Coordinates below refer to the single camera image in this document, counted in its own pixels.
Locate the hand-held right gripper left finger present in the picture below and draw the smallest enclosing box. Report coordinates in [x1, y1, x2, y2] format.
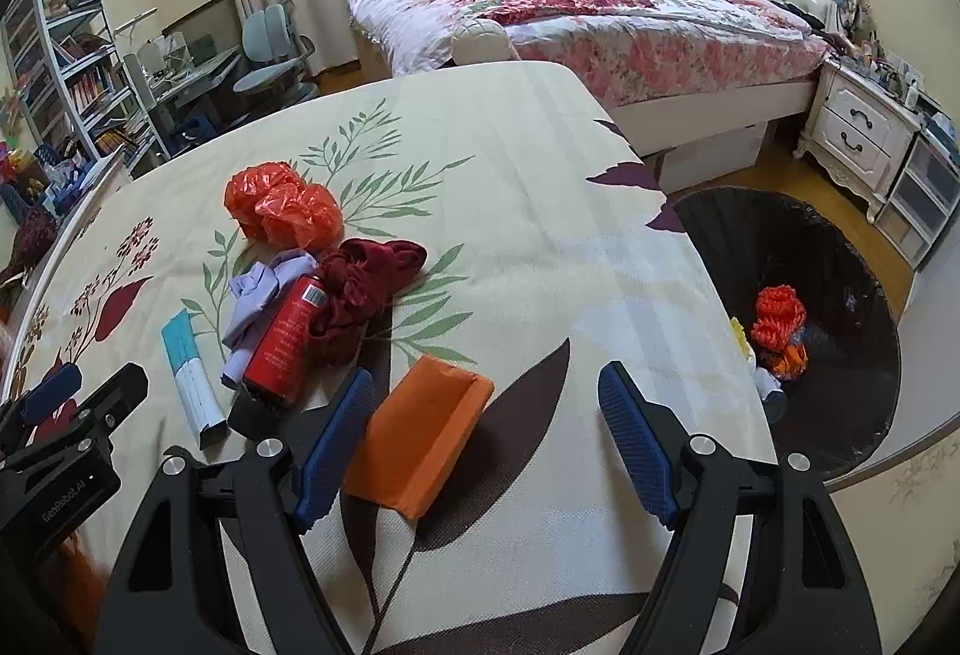
[94, 366, 376, 655]

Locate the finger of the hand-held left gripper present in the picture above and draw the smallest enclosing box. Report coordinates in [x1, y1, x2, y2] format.
[0, 364, 83, 453]
[34, 362, 149, 468]

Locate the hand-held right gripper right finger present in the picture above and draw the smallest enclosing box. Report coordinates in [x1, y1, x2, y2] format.
[596, 361, 882, 655]

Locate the teal and white box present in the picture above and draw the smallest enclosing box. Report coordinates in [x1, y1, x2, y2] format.
[161, 307, 228, 452]

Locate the orange paper box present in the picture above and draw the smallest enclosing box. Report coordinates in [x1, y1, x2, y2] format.
[343, 355, 496, 519]

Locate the red spray can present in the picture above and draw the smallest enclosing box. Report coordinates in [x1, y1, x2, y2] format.
[227, 274, 331, 438]

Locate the dark red cloth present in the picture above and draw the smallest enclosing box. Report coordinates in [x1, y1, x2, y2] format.
[309, 238, 428, 367]

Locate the lilac paper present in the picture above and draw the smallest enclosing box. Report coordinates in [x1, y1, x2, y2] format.
[220, 252, 320, 390]

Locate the orange black-printed plastic bag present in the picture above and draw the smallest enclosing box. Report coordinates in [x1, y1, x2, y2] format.
[769, 332, 811, 380]

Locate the red foam fruit net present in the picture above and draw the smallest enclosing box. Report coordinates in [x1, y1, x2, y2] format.
[752, 286, 807, 350]

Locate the black lined trash bin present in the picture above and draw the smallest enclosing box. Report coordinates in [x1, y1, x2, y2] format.
[671, 186, 901, 483]

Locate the pile of colourful toys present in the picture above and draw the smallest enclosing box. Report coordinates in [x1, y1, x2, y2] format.
[0, 92, 83, 228]

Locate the blue storage crate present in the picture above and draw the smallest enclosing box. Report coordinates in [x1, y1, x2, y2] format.
[169, 115, 226, 149]

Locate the white storage box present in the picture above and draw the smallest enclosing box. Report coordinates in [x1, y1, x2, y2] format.
[652, 122, 770, 195]

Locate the leaf-print bed sheet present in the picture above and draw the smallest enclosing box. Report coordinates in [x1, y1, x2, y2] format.
[0, 58, 781, 655]

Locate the white bookshelf with books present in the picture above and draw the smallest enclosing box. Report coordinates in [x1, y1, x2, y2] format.
[0, 0, 162, 176]

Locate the grey study desk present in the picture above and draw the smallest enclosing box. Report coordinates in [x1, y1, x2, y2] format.
[124, 32, 245, 131]

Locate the pale blue desk chair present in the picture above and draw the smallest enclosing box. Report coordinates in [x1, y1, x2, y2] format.
[232, 4, 320, 104]

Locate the clear plastic drawer unit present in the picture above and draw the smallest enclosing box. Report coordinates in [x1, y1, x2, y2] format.
[874, 130, 960, 270]

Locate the white carved nightstand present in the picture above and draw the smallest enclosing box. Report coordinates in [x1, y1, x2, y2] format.
[795, 58, 923, 225]

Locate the bed with floral cover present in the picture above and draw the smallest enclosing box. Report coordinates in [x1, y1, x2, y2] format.
[346, 0, 833, 108]

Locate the pile of small toiletries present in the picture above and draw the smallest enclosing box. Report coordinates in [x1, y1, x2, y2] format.
[825, 0, 960, 116]

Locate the white bed frame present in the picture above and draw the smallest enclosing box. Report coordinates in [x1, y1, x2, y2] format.
[352, 25, 826, 153]

